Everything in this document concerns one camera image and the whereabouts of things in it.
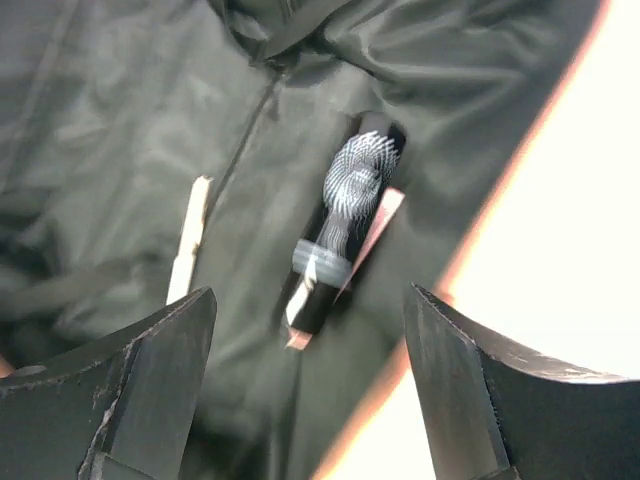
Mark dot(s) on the small wooden white stick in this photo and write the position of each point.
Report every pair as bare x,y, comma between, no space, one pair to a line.
190,240

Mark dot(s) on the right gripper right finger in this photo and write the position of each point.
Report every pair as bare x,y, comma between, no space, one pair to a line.
496,409

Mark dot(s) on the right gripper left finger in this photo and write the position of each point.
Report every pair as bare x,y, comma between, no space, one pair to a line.
120,407

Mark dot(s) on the pink hard-shell suitcase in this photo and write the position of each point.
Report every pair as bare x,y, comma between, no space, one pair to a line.
520,176

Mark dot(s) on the black patterned tube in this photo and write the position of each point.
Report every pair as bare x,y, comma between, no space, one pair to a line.
352,192

